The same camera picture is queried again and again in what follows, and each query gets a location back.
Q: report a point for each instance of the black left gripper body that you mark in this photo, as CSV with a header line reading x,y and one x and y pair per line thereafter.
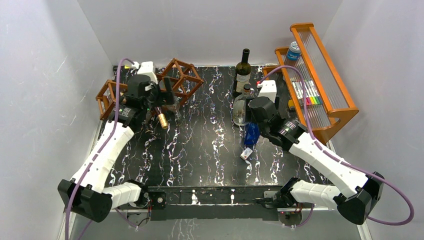
x,y
161,99

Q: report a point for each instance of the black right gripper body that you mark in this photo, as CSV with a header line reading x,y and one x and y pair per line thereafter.
x,y
263,132

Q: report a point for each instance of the blue labelled plastic bottle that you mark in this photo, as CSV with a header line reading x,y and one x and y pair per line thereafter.
x,y
252,134

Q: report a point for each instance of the gold-capped red wine bottle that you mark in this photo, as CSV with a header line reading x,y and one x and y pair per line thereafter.
x,y
161,117

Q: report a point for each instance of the clear glass corked bottle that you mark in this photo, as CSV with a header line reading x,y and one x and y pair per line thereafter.
x,y
239,111

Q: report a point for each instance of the dark green wine bottle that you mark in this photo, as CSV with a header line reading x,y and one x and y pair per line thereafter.
x,y
242,73

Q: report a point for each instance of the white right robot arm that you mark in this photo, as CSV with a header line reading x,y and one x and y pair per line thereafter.
x,y
352,193

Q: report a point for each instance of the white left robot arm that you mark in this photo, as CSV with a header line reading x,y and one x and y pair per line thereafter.
x,y
106,152

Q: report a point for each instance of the brown wooden wine rack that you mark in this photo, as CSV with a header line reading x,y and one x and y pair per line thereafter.
x,y
143,88

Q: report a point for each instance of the small yellow object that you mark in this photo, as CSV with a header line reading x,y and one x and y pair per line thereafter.
x,y
290,104

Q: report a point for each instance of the small white box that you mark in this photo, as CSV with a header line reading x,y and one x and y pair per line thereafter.
x,y
245,154

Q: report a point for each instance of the row of coloured markers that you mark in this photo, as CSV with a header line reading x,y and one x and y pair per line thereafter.
x,y
312,95

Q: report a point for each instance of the orange wooden display shelf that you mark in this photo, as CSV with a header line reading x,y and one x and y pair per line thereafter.
x,y
326,100

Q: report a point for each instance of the blue lidded small jar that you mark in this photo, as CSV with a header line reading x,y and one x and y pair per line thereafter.
x,y
293,52

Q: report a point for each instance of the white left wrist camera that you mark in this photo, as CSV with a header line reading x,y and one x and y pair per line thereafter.
x,y
146,68

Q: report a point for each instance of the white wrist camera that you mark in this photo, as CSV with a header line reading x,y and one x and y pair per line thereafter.
x,y
267,88
146,68

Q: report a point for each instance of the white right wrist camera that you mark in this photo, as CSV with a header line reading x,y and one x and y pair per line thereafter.
x,y
267,88

